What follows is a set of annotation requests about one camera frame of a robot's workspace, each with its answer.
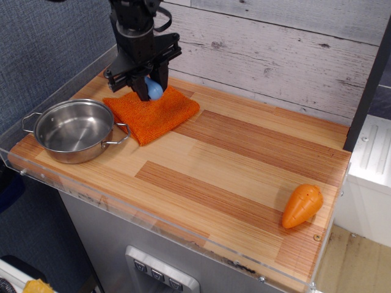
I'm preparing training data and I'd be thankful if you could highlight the white ribbed side box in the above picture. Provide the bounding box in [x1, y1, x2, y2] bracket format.
[334, 115, 390, 247]

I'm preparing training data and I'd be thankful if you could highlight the silver toy fridge cabinet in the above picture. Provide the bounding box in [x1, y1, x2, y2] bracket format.
[60, 192, 313, 292]

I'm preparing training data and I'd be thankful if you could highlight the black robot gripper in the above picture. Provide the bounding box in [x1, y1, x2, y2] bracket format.
[104, 20, 181, 101]

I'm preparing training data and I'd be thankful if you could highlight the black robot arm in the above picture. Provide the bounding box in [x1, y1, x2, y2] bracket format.
[104, 1, 181, 101]

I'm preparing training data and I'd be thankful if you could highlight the orange toy carrot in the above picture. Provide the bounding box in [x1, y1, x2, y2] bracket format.
[282, 184, 323, 229]

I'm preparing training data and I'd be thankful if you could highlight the yellow object at corner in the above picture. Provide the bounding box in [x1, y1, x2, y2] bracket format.
[23, 279, 54, 293]

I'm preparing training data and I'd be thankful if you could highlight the blue and grey toy spoon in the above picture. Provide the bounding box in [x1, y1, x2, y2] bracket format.
[144, 76, 164, 101]

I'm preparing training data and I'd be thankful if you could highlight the orange knitted rag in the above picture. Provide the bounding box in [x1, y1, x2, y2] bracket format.
[103, 86, 200, 146]

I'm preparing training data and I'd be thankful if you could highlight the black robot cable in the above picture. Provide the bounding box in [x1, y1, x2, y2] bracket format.
[152, 5, 174, 33]

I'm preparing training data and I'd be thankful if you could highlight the stainless steel pot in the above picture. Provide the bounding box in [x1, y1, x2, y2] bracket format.
[21, 99, 131, 164]

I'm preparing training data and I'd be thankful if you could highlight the clear acrylic guard rail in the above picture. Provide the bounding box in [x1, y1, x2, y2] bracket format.
[10, 51, 351, 292]

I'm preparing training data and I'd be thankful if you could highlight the dark right shelf post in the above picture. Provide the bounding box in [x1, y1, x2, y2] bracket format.
[330, 1, 390, 151]

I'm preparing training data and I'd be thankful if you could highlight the silver dispenser button panel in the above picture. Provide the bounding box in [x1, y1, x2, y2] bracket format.
[125, 245, 200, 292]

